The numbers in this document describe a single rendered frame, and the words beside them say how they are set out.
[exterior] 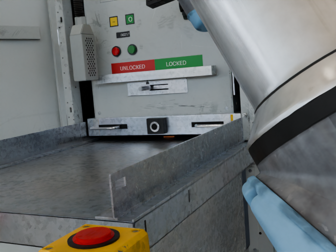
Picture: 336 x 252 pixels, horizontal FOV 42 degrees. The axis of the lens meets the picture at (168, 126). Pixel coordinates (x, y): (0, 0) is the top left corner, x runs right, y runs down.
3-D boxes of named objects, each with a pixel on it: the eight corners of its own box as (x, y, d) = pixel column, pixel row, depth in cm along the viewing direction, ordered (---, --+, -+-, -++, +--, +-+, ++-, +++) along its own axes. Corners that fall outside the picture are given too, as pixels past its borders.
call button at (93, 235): (100, 259, 40) (98, 242, 40) (65, 255, 42) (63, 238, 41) (123, 243, 43) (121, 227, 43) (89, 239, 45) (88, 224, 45)
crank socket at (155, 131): (163, 134, 136) (162, 118, 135) (146, 134, 138) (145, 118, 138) (167, 133, 138) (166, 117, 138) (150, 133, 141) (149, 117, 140)
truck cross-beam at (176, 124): (242, 133, 128) (240, 113, 127) (88, 136, 151) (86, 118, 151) (246, 131, 132) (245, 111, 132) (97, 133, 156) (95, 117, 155)
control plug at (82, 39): (86, 80, 137) (80, 23, 135) (73, 81, 139) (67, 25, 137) (100, 79, 144) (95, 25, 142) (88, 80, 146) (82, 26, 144)
